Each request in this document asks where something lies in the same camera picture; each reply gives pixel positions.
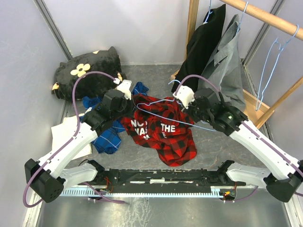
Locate light blue wire hanger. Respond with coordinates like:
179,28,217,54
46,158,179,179
136,79,217,132

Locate red black plaid shirt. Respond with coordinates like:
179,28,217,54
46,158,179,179
121,94,197,167

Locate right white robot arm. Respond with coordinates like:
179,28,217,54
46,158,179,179
175,86,303,202

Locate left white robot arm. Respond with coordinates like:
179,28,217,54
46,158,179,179
23,88,133,208

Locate blue plaid shirt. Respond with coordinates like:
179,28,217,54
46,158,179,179
81,81,150,155

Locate grey hanging shirt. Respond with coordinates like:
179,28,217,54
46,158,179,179
201,14,246,111

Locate blue hanger under black garment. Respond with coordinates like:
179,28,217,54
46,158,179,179
203,0,212,25

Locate blue hanger under grey shirt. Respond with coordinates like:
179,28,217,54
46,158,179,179
237,1,248,33

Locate black flower-print garment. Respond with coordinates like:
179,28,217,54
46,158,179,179
51,46,127,102

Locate white folded cloth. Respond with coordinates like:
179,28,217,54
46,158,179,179
51,116,92,160

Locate black hanging garment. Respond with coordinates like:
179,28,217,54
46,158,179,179
175,4,226,81

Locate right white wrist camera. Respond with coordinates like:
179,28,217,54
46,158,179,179
173,85,195,109

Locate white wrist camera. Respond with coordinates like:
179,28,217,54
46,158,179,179
173,85,195,109
116,79,133,100

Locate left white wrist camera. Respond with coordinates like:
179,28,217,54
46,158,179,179
116,79,133,100

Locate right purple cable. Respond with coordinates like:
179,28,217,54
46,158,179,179
179,74,223,93

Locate purple cable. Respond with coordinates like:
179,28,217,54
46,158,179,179
22,71,126,209
179,74,223,93

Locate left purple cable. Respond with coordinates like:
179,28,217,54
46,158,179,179
22,71,126,209

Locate wooden clothes rack frame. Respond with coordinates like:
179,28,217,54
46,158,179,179
170,0,303,130

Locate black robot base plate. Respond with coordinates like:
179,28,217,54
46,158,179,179
89,167,236,193

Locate light blue cable duct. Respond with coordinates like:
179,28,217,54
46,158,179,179
60,186,223,199

